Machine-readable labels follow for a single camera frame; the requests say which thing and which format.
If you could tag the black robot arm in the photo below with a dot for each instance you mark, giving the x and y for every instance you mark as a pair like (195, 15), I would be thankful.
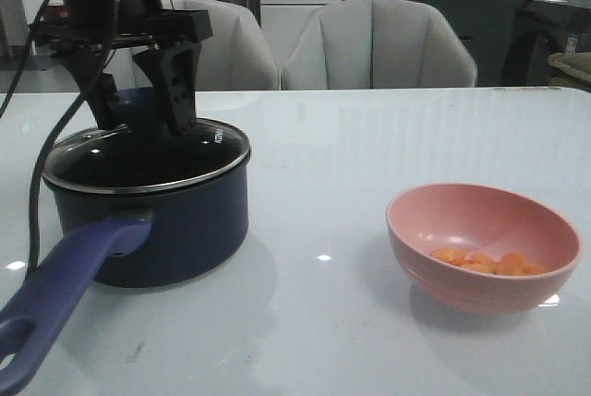
(171, 42)

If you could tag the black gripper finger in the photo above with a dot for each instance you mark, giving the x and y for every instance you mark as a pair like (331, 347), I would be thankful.
(96, 87)
(172, 73)

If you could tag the right grey upholstered chair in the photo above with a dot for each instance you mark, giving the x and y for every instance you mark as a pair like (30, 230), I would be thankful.
(378, 44)

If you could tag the glass pot lid purple knob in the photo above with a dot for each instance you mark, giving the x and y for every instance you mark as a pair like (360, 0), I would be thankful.
(141, 156)

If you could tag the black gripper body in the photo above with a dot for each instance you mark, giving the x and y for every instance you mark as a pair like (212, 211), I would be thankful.
(113, 24)

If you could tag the left grey upholstered chair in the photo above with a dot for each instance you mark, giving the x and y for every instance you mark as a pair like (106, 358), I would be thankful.
(235, 57)

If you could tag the orange ham slices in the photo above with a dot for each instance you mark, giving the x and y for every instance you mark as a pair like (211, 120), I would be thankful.
(509, 264)

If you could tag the beige cushion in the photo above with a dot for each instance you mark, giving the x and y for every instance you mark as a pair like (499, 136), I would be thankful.
(570, 70)

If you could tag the grey upholstered chair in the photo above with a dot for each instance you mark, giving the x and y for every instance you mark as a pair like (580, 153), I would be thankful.
(378, 44)
(235, 57)

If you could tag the pink bowl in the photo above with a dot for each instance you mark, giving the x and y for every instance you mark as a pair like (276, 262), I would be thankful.
(475, 219)

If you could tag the dark blue saucepan purple handle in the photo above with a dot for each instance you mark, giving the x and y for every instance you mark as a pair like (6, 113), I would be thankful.
(129, 241)

